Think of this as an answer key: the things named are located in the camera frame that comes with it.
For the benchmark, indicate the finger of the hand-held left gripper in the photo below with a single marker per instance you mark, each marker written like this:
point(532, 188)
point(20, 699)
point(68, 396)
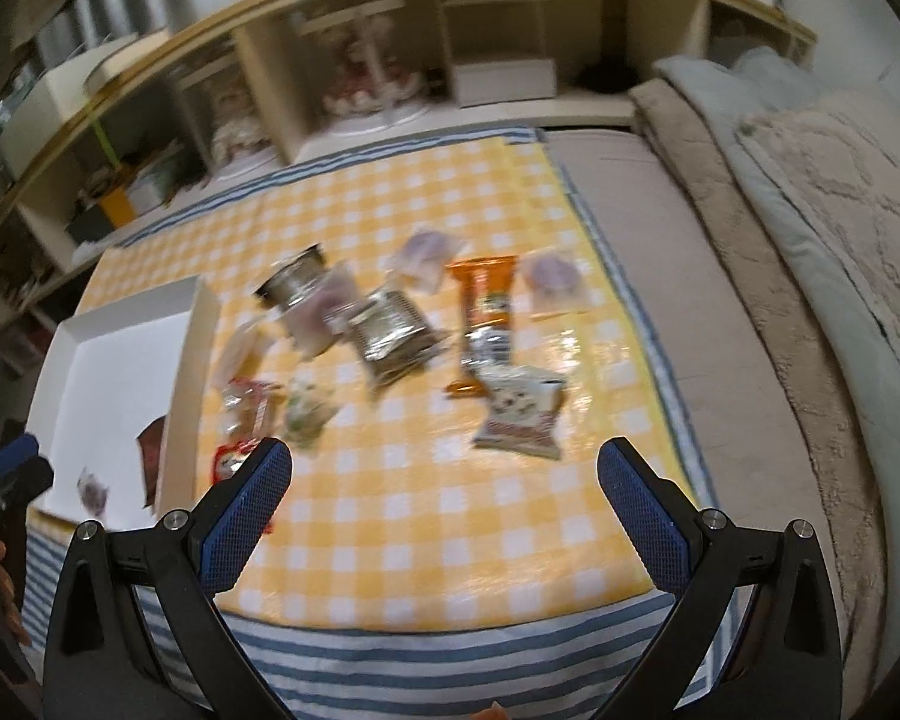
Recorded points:
point(15, 456)

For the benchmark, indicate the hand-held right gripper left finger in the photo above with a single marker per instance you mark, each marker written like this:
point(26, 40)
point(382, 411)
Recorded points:
point(247, 510)

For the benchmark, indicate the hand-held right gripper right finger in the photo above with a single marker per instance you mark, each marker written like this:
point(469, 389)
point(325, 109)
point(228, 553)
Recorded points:
point(645, 517)

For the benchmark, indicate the orange red snack packet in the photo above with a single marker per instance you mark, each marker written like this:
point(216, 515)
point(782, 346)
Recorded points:
point(244, 409)

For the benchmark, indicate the white cardboard box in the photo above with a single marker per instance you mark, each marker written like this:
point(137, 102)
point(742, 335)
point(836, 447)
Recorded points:
point(112, 390)

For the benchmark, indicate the clear round cookie pack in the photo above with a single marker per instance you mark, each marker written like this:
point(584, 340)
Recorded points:
point(296, 277)

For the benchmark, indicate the person's left hand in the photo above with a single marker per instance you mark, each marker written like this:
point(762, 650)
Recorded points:
point(6, 585)

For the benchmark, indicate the small purple candy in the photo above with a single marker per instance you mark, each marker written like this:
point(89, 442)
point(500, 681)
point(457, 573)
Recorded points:
point(92, 493)

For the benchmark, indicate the brown snack packet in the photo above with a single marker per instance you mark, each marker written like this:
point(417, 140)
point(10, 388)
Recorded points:
point(152, 457)

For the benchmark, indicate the green white snack packet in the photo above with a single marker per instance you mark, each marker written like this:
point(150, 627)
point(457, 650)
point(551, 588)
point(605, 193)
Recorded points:
point(309, 416)

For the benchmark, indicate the small clear snack packet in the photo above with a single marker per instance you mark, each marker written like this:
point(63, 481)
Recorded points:
point(244, 349)

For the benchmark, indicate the white chocolate cookie packet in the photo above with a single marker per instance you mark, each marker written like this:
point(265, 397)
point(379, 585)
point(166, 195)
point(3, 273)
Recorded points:
point(521, 409)

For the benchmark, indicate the yellow checked tablecloth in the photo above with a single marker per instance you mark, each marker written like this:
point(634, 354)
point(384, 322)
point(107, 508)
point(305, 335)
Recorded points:
point(420, 510)

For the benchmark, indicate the pink snack packet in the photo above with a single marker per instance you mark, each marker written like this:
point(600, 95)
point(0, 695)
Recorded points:
point(319, 311)

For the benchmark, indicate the beige mattress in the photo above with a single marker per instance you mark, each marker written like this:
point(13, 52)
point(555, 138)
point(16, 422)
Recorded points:
point(705, 315)

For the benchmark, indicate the brown fleece blanket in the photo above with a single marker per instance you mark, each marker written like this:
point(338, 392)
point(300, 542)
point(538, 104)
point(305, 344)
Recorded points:
point(765, 315)

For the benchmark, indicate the black box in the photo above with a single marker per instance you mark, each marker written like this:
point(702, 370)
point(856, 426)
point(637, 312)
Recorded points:
point(88, 227)

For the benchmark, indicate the yellow box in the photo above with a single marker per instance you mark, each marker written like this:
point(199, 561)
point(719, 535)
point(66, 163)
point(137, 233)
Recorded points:
point(116, 208)

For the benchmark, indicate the tissue pack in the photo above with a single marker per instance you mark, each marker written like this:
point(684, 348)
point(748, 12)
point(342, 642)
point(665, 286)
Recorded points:
point(154, 180)

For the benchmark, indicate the light blue blanket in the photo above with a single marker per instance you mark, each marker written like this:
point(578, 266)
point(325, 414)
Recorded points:
point(795, 225)

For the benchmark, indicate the large white box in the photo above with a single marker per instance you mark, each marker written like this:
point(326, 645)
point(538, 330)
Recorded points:
point(45, 112)

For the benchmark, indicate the white dress doll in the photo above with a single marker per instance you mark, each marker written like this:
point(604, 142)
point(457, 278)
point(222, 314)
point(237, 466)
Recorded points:
point(236, 124)

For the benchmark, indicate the book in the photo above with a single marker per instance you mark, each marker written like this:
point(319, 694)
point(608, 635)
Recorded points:
point(120, 64)

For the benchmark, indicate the small white box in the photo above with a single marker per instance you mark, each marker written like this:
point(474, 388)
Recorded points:
point(502, 82)

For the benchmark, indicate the red dress doll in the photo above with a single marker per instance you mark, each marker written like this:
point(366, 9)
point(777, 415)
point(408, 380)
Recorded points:
point(371, 67)

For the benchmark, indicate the wooden shelf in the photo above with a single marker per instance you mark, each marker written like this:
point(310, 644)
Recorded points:
point(285, 37)

